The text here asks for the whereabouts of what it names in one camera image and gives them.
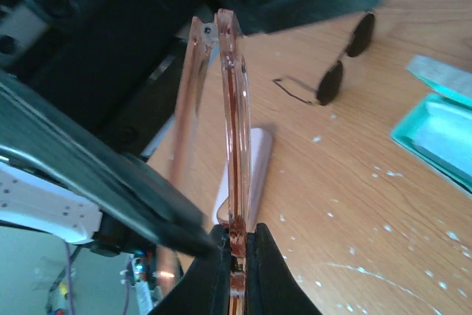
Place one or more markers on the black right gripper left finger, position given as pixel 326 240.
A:
pixel 204 288

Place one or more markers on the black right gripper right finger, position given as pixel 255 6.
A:
pixel 270 286

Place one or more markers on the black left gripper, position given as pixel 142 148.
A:
pixel 112 66

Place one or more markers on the transparent orange sunglasses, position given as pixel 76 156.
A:
pixel 232 145

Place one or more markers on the grey green glasses case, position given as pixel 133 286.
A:
pixel 450 85

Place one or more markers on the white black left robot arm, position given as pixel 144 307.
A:
pixel 58 178

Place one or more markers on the black round sunglasses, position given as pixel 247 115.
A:
pixel 331 82

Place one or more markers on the pink glasses case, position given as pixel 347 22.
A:
pixel 261 149

